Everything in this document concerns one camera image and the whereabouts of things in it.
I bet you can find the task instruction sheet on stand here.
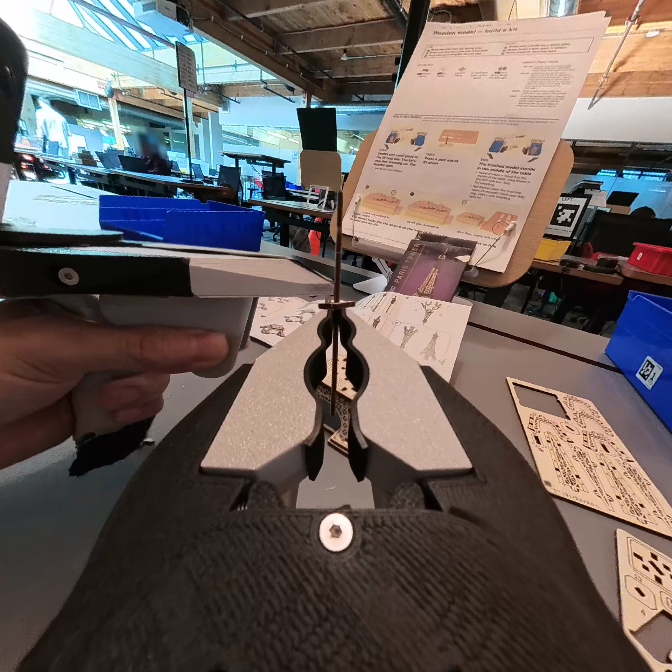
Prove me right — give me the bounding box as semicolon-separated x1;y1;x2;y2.
330;130;574;288

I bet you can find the red plastic bin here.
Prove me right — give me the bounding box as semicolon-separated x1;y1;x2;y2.
627;243;672;279

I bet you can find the purple model kit box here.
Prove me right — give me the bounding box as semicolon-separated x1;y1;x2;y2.
386;233;477;302

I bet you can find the wooden tower base model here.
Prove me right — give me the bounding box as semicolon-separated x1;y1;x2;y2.
314;353;368;459

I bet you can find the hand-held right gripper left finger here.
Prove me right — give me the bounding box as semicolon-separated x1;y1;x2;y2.
198;309;331;492

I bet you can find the white board stand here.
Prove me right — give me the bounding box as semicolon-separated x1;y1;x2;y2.
353;239;480;296

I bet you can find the sign on pole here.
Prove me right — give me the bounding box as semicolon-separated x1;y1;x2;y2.
175;41;198;96

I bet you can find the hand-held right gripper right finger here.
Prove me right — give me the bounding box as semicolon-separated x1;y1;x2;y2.
341;309;474;494

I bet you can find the instruction booklet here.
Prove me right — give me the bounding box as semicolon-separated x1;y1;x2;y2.
249;291;473;383

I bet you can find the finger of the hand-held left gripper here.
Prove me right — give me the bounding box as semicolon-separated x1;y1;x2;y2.
99;257;338;378

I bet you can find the large wooden parts sheet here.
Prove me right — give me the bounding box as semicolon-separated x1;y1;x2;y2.
506;377;672;537

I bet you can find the wooden parts sheet with arches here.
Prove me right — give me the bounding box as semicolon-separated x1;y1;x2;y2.
615;529;672;672

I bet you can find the ceiling projector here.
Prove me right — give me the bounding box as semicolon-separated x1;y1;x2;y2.
132;0;191;26

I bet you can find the black and white marker sign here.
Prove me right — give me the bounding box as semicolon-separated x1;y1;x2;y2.
546;194;591;237

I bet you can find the black monitor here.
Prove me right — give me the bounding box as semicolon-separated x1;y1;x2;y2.
296;107;337;153

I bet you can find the wooden tower spire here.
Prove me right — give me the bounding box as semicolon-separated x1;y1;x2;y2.
317;191;355;415

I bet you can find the blue plastic bin with tag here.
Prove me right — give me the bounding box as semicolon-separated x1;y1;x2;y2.
605;290;672;418

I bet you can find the printed instruction sheet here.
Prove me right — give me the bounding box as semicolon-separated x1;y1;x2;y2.
349;12;612;274

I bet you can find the grey desk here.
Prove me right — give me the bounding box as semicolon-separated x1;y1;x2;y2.
0;181;672;672

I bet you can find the person's left hand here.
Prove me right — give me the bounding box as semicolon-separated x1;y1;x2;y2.
0;302;230;470

